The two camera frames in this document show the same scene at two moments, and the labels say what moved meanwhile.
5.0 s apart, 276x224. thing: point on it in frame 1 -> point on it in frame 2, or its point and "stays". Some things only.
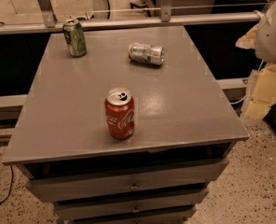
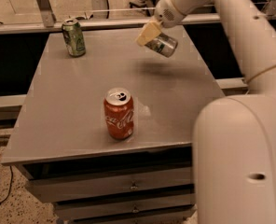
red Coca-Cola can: x=120 y=113 stays
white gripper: x=272 y=37 -> x=168 y=14
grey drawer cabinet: x=133 y=132 stays
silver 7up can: x=153 y=55 -> x=163 y=44
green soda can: x=75 y=37 stays
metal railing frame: x=51 y=25 stays
